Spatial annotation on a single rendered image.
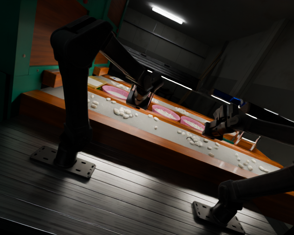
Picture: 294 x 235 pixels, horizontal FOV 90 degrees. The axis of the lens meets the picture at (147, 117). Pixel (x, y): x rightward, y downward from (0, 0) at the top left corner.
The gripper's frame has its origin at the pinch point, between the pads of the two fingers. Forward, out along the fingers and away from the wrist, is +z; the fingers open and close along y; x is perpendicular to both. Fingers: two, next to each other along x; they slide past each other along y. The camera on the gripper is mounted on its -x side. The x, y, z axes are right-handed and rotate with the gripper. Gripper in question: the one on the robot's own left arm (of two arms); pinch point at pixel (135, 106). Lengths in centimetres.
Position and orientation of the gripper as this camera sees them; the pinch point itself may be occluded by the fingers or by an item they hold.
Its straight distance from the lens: 76.6
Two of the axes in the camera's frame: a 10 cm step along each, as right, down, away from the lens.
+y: -9.2, -3.7, -1.3
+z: -2.4, 2.9, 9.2
